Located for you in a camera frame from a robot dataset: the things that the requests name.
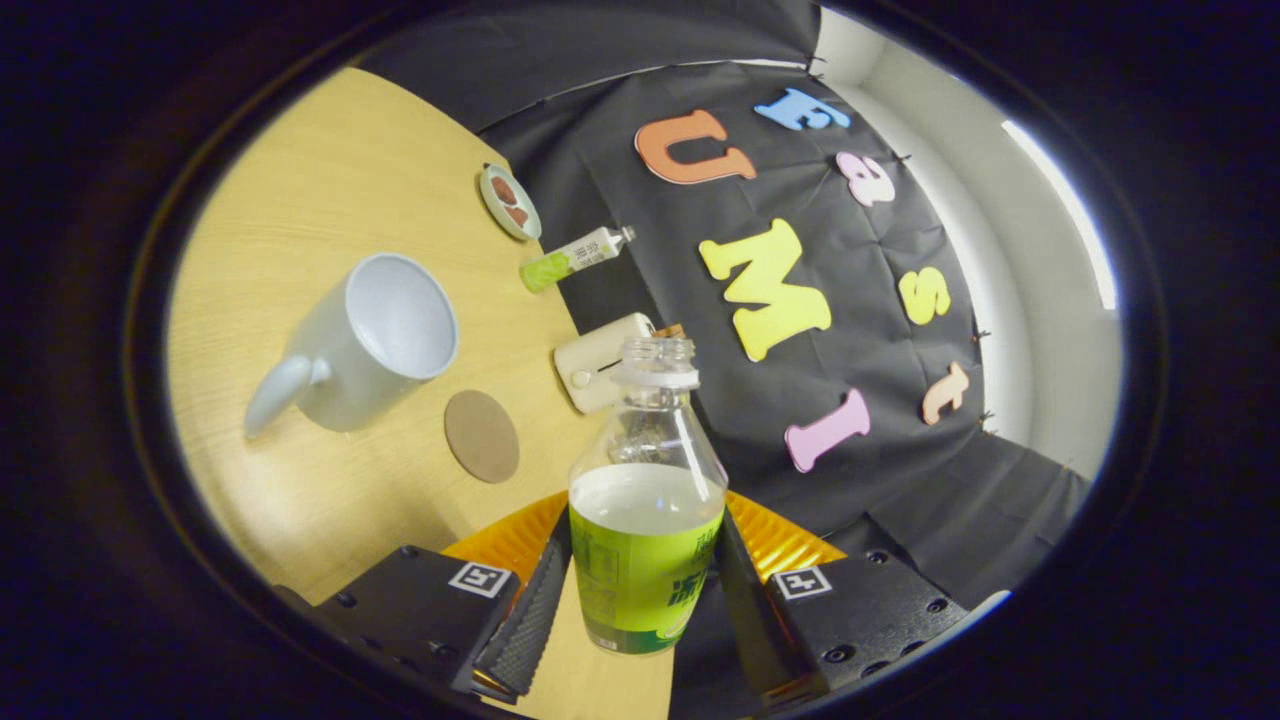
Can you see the slim white green drink bottle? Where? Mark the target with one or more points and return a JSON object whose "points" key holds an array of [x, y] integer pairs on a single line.
{"points": [[570, 258]]}

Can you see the white cup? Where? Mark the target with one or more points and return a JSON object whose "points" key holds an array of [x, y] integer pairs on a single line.
{"points": [[340, 370]]}

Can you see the white toaster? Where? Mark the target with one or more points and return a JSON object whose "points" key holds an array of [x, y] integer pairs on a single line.
{"points": [[590, 365]]}

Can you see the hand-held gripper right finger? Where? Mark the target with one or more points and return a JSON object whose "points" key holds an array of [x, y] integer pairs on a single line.
{"points": [[745, 620]]}

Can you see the ceiling light panel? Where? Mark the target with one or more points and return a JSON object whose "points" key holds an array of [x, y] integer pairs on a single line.
{"points": [[1070, 210]]}

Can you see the wooden table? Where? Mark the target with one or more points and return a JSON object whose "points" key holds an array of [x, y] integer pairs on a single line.
{"points": [[300, 150]]}

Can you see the brown round coaster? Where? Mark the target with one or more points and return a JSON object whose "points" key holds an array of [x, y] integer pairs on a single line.
{"points": [[482, 436]]}

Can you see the brown toast slice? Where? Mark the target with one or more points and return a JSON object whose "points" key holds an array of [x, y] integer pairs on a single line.
{"points": [[668, 330]]}

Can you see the green label juice bottle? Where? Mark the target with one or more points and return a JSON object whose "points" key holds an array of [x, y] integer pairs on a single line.
{"points": [[640, 580]]}

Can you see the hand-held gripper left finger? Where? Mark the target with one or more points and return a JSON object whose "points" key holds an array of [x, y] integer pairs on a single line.
{"points": [[535, 620]]}

